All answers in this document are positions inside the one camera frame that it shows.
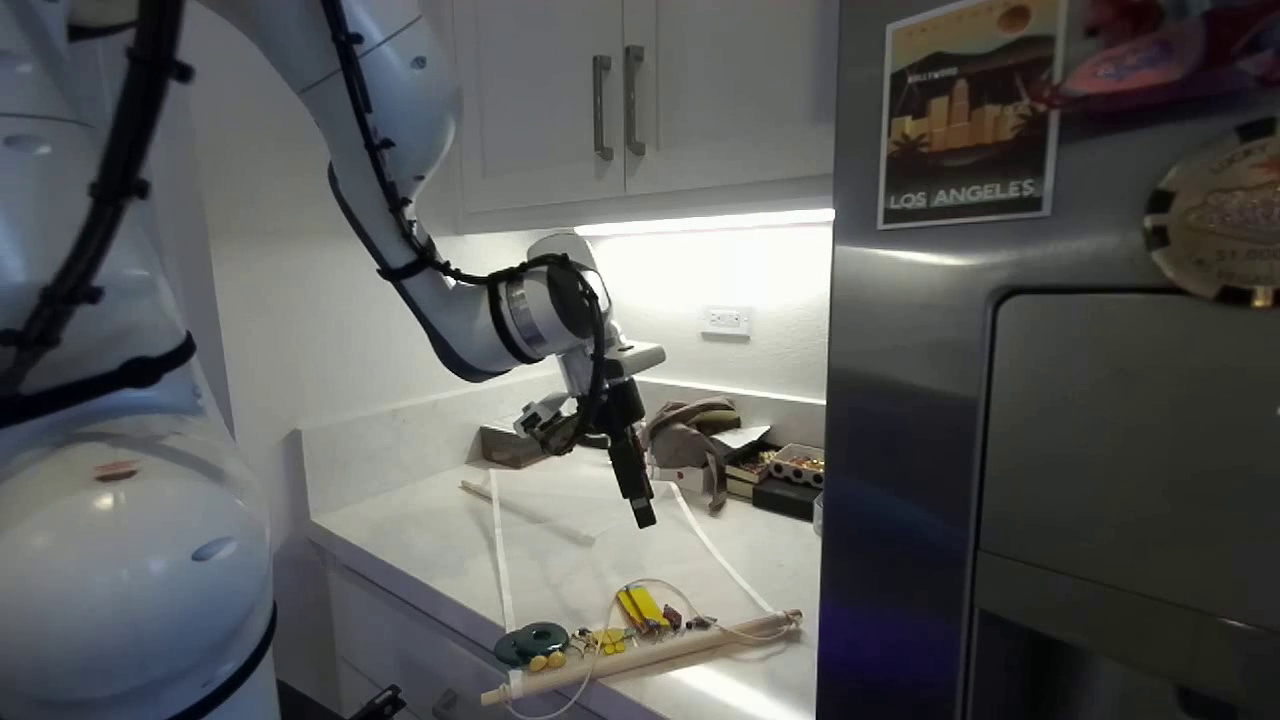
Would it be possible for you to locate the white base cabinet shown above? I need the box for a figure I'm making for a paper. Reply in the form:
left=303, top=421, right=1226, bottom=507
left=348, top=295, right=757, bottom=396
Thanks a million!
left=272, top=532, right=630, bottom=720

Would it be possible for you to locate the yellow black small tool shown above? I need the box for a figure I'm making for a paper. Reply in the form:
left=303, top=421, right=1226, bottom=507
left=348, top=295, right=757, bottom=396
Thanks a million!
left=610, top=582, right=677, bottom=632

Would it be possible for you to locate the dark egg carton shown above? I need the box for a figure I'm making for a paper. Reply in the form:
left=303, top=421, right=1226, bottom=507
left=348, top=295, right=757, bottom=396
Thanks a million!
left=724, top=441, right=828, bottom=524

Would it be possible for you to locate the stainless steel refrigerator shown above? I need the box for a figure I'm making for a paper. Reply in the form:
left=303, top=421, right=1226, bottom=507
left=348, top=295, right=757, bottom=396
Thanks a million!
left=812, top=0, right=1280, bottom=720

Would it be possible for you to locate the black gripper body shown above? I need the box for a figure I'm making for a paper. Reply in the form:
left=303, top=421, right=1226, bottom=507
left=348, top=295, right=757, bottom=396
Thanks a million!
left=573, top=350, right=651, bottom=448

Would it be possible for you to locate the round poker chip magnet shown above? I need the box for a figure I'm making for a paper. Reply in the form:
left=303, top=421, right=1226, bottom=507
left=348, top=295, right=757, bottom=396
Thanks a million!
left=1136, top=116, right=1280, bottom=314

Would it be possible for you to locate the Los Angeles poster magnet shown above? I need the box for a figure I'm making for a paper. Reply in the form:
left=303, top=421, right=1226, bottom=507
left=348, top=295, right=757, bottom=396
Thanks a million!
left=872, top=0, right=1070, bottom=232

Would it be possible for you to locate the black drawer handle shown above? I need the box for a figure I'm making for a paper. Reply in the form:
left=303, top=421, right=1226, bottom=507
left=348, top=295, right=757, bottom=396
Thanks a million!
left=348, top=680, right=411, bottom=720

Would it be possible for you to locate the under-cabinet light strip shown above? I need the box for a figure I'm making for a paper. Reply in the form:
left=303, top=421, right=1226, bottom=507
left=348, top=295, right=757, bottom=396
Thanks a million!
left=573, top=206, right=841, bottom=246

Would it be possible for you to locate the white cabinet door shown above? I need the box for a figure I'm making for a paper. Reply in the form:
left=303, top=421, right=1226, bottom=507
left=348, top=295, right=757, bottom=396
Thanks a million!
left=442, top=0, right=627, bottom=223
left=621, top=0, right=841, bottom=201

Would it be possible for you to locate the metal cabinet handle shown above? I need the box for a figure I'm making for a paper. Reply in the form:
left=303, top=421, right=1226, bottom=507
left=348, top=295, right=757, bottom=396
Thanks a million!
left=621, top=40, right=651, bottom=161
left=587, top=49, right=615, bottom=169

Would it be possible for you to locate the dark round disc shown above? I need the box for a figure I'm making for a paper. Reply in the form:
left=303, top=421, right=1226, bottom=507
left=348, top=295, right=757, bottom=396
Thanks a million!
left=493, top=620, right=574, bottom=674

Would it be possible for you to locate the white kitchen cabinet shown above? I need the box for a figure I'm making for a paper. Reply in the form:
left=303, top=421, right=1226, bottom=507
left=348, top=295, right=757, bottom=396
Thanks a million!
left=442, top=0, right=841, bottom=232

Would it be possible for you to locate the brown wooden box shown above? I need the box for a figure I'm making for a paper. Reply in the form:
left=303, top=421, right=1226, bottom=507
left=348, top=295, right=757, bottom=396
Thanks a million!
left=476, top=421, right=545, bottom=472

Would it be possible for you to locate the pink magnet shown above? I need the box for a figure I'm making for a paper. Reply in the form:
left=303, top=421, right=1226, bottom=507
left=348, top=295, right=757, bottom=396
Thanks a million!
left=1056, top=0, right=1280, bottom=116

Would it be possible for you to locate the white wall outlet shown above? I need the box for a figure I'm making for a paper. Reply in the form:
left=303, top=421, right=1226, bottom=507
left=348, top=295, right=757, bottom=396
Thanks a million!
left=701, top=300, right=757, bottom=345

